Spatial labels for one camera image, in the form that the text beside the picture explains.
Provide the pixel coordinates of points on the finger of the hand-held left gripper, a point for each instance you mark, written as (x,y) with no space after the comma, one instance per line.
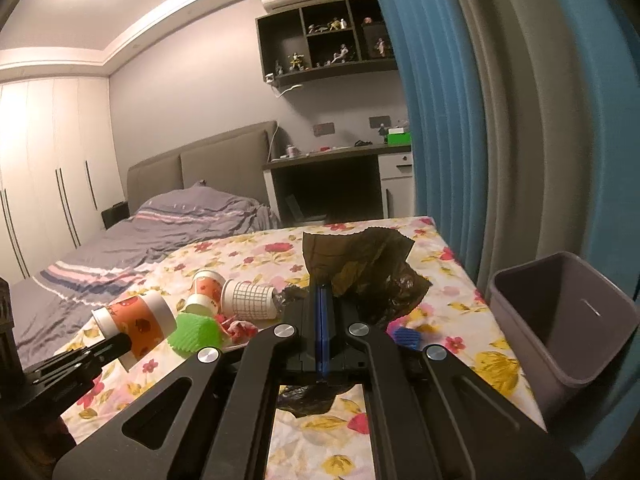
(85,357)
(65,387)

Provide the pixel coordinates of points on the dark brown plastic bag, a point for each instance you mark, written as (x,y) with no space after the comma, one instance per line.
(350,260)

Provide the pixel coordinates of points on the black plastic bag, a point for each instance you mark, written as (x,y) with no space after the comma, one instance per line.
(310,400)

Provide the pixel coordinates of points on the red white wrapper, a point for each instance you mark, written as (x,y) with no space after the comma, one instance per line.
(240,329)

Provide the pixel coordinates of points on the black nightstand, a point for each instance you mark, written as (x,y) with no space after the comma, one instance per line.
(115,216)

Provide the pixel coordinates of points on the grey striped duvet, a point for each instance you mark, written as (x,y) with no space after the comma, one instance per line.
(125,250)

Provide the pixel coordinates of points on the row of figurines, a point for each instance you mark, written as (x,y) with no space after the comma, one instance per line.
(340,52)

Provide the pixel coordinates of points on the grey plastic bin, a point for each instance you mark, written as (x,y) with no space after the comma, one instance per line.
(560,320)

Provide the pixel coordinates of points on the white drawer cabinet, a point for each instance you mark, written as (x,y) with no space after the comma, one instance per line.
(397,185)

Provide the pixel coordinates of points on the grey wall socket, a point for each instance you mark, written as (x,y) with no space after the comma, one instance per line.
(378,121)
(323,129)

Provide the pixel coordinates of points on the green box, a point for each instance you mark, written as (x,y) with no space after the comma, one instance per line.
(399,138)

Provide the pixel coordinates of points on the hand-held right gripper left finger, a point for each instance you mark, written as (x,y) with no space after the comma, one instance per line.
(305,342)

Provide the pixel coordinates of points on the floral bedsheet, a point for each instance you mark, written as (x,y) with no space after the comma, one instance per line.
(450,310)

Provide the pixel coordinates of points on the white wardrobe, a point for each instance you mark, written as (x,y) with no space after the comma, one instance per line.
(45,175)

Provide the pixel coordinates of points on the blue silicone mould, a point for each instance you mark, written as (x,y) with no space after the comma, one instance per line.
(407,337)

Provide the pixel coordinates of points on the grey curtain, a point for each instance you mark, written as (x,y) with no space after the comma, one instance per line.
(520,135)

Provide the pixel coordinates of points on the orange print paper cup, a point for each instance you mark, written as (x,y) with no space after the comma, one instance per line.
(209,287)

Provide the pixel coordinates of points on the dark wall shelf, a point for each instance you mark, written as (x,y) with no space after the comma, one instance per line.
(280,35)

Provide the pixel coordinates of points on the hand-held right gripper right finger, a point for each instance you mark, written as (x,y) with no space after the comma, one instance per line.
(342,342)

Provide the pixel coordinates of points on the blue curtain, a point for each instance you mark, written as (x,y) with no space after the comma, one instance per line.
(610,135)
(430,110)

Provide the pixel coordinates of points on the dark wooden desk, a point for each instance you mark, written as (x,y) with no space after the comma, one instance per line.
(325,180)

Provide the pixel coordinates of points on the grey padded headboard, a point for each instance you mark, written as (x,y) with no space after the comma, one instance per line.
(220,160)

